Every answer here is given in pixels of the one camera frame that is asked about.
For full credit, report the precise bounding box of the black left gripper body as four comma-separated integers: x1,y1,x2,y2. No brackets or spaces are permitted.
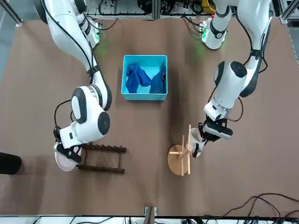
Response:
203,116,234,140

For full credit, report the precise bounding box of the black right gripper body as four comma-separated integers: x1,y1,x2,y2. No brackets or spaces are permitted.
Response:
57,144,83,164

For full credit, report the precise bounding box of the white mug with black handle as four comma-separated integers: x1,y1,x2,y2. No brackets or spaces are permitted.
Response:
189,127,207,158

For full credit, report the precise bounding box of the pale pink round plate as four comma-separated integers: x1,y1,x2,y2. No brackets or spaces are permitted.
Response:
54,142,78,172

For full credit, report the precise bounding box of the bright blue square rag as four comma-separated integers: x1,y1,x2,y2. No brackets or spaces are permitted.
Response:
125,63,153,94

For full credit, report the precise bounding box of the dark wooden dish rack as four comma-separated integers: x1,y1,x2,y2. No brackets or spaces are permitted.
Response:
77,142,127,175

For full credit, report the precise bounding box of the wooden mug stand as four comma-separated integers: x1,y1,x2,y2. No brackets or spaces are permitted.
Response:
167,124,198,177

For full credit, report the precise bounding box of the cyan plastic box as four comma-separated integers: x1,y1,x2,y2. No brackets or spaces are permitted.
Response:
121,55,169,102

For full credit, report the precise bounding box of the thin black cable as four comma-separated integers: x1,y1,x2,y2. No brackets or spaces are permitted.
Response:
221,193,299,219

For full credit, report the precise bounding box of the aluminium profile post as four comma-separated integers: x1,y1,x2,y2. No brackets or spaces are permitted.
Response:
144,206,157,224

